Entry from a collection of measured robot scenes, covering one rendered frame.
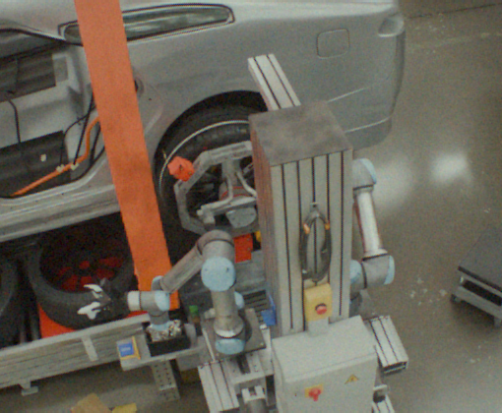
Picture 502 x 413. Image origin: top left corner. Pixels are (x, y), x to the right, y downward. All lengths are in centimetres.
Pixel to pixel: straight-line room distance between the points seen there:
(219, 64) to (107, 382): 181
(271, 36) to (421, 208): 184
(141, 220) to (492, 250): 198
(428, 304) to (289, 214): 223
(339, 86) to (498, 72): 261
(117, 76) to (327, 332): 121
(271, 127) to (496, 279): 217
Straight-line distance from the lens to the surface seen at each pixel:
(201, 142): 378
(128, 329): 411
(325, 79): 394
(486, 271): 432
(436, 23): 693
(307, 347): 285
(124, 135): 316
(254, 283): 445
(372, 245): 336
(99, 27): 287
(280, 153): 233
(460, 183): 529
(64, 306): 412
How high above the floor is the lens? 355
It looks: 44 degrees down
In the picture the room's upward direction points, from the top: 6 degrees counter-clockwise
